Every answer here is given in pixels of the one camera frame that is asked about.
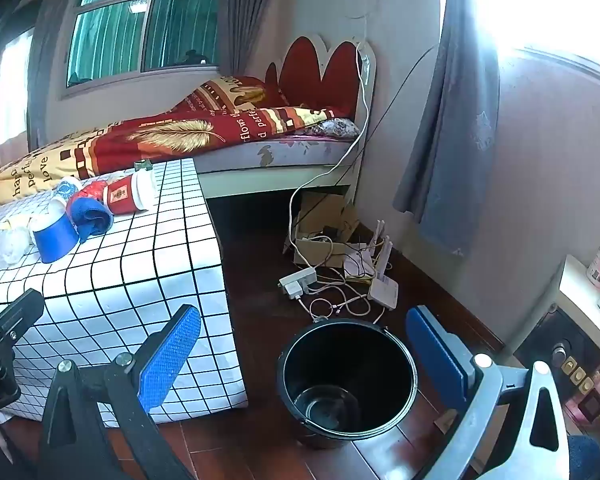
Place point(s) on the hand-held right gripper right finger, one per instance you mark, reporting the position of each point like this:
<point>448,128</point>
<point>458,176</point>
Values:
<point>435,355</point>

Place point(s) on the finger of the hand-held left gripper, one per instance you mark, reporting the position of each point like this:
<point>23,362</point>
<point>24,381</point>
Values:
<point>22,315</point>

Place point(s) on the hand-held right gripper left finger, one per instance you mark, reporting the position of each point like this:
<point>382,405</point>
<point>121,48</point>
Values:
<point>172,350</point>

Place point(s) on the black plastic bin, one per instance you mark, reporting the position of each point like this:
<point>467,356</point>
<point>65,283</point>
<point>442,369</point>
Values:
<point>347,360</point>

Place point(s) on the white crumpled tissue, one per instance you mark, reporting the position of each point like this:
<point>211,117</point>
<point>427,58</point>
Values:
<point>12,250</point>

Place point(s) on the blue paper cup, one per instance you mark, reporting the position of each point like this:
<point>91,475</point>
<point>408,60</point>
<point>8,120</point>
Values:
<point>55,237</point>

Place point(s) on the white router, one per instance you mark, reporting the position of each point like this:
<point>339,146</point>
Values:
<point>382,292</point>

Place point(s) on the white checked tablecloth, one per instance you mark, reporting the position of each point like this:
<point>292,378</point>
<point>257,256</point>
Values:
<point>130,270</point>

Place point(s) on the black safe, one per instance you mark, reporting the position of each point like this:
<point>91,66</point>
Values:
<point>545,340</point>

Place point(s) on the white blue-print cup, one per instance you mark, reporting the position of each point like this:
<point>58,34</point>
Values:
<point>67,187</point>

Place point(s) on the white power strip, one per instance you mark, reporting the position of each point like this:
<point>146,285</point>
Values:
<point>297,277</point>

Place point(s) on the white desk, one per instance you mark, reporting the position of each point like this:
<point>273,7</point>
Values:
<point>575,290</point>

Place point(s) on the red paper cup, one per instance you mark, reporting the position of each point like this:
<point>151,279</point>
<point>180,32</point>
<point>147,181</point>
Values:
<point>125,195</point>

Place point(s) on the cardboard box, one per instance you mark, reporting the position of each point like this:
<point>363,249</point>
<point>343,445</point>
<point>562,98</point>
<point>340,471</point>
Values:
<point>325,215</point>

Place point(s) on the small window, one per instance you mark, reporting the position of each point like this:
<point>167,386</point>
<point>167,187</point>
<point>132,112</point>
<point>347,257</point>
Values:
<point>15,85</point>

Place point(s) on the red yellow printed blanket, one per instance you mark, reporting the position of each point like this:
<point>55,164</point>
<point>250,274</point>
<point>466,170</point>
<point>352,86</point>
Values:
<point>180,135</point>

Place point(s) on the grey window curtain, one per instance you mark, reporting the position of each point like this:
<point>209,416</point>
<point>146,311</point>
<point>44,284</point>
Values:
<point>260,10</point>
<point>45,60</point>

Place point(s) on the white bed with mattress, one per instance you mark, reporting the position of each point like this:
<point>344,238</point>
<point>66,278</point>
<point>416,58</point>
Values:
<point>280,152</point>

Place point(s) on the blue-grey curtain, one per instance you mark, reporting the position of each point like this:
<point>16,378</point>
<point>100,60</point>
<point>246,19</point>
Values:
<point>455,110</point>

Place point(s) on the purple floral pillow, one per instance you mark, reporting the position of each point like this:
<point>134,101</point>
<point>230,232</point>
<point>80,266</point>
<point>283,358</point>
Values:
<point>330,127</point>

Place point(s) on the large window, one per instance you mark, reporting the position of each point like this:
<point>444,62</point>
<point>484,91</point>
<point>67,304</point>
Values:
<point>180,30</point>

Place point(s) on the red heart-shaped headboard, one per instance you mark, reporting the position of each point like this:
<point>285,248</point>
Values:
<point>305,65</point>

